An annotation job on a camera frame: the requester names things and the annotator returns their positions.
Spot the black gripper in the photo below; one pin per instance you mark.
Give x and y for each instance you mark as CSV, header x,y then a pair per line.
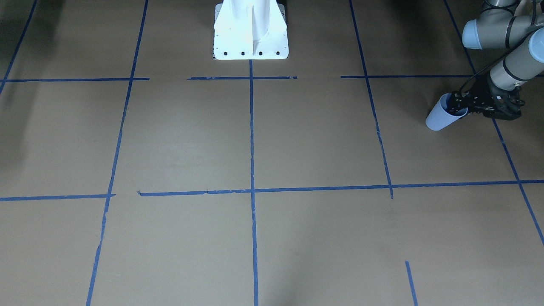
x,y
480,97

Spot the blue ribbed cup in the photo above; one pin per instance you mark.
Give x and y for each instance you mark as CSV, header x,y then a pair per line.
x,y
441,116

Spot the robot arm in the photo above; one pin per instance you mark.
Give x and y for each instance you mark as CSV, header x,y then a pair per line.
x,y
521,36

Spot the black camera mount wrist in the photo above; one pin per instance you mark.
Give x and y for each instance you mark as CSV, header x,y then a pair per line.
x,y
504,105

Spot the white camera mast base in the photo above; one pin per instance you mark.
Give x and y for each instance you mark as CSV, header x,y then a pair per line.
x,y
250,30

